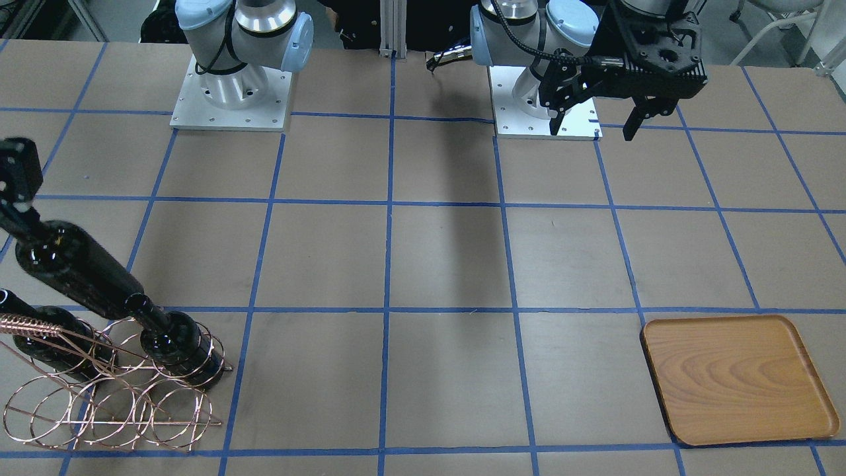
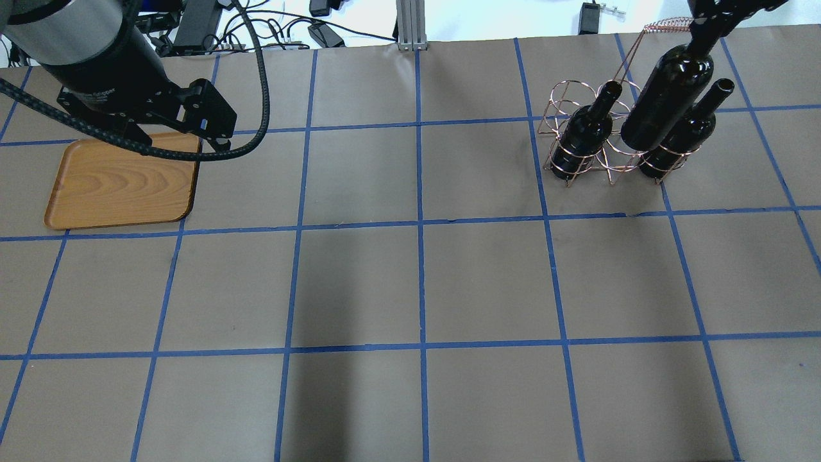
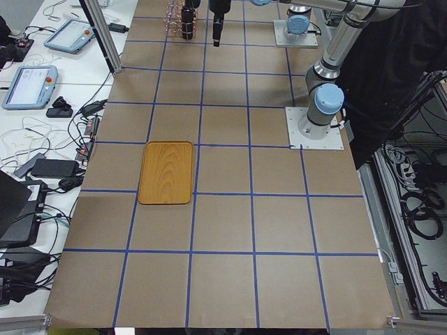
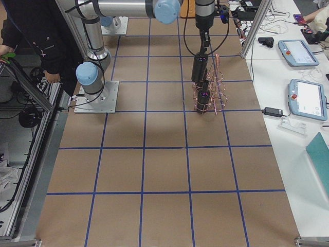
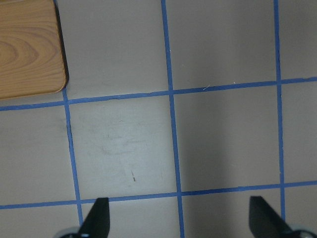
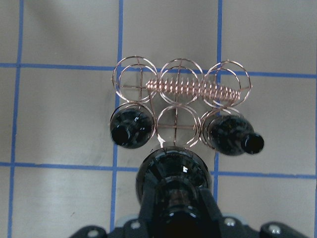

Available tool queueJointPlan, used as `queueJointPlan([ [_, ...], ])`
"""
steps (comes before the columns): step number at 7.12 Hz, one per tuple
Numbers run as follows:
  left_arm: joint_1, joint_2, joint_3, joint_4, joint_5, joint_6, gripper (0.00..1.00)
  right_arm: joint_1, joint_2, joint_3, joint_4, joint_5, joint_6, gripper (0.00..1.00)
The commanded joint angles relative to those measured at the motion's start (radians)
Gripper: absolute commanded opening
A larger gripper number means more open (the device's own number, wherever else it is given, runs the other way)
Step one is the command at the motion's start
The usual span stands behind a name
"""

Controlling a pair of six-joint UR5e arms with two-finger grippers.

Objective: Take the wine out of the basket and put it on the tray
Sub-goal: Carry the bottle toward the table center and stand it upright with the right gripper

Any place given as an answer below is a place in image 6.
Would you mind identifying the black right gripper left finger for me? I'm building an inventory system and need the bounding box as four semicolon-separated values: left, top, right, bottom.
138;185;168;238

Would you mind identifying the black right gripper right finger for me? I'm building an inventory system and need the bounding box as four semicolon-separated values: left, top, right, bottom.
196;187;222;238

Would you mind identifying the dark wine bottle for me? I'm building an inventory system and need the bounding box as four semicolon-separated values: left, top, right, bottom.
110;103;155;149
203;115;264;156
136;146;211;238

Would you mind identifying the copper wire bottle basket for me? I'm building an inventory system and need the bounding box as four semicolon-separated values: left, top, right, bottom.
111;56;252;148

